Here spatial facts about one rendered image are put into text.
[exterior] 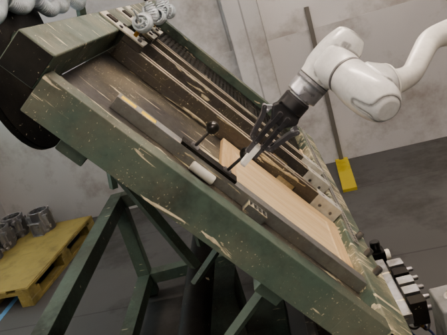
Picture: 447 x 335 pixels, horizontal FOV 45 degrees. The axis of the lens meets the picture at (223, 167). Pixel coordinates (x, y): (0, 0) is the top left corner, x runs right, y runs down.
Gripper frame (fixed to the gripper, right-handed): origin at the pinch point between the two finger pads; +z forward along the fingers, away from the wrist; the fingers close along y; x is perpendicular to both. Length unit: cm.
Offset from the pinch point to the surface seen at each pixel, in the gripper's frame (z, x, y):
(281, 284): 18.5, -17.4, 24.8
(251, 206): 12.7, 3.5, 10.9
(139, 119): 13.3, 7.5, -29.3
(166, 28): 13, 194, -47
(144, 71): 12, 58, -38
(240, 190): 11.9, 7.5, 6.4
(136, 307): 157, 154, 42
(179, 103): 14, 58, -20
